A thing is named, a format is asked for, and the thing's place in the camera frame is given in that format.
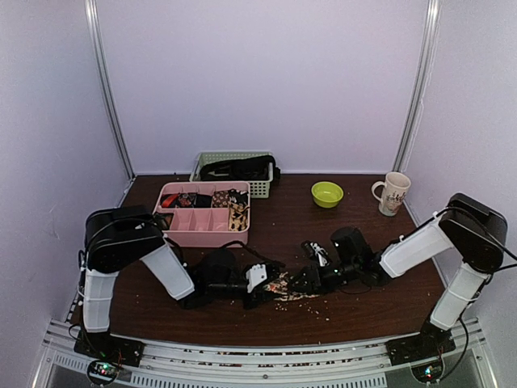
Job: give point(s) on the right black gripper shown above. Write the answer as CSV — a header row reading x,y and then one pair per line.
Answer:
x,y
314,280

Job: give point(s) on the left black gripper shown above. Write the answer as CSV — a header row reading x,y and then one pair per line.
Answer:
x,y
258,297

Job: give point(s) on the floral paisley tie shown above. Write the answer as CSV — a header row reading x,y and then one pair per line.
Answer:
x,y
281,293

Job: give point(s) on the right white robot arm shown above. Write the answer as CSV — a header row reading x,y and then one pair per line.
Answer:
x,y
476,232

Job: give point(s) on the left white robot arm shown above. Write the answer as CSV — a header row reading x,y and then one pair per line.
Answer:
x,y
117,238

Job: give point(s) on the leopard print rolled tie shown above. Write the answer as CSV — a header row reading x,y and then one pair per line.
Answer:
x,y
238,217

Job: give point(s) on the lime green bowl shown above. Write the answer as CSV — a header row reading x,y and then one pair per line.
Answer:
x,y
327,195

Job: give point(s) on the black floral rolled tie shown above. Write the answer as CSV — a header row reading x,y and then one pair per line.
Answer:
x,y
238,197

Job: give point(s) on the pink divided organizer box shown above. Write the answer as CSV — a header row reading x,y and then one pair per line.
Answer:
x,y
199,227

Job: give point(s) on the green perforated plastic basket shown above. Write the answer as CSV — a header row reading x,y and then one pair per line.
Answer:
x,y
258,189

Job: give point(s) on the brown dotted rolled tie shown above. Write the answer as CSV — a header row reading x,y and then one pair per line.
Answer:
x,y
220,199

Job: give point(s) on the black tie in basket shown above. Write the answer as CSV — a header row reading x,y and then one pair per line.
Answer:
x,y
247,169

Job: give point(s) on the dark red patterned rolled tie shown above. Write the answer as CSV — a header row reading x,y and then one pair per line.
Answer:
x,y
186,200

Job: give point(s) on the white printed mug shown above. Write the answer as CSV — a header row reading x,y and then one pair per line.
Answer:
x,y
391,192

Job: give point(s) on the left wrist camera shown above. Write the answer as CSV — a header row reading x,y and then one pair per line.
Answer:
x,y
255,276

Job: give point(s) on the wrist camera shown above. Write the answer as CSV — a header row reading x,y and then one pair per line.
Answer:
x,y
316,253
255,276

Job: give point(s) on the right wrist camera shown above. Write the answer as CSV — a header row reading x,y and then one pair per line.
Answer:
x,y
316,253

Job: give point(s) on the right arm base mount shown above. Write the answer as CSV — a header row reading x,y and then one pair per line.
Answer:
x,y
420,349

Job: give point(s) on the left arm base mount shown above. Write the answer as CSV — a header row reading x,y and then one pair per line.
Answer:
x,y
117,353

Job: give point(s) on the front aluminium rail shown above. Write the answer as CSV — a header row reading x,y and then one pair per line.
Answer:
x,y
362,363

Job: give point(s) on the right aluminium frame post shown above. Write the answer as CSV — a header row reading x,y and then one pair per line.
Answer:
x,y
422,78

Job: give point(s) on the aluminium frame post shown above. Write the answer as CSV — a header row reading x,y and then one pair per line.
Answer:
x,y
92,19
422,78

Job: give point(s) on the left aluminium frame post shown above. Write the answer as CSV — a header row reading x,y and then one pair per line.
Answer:
x,y
92,19

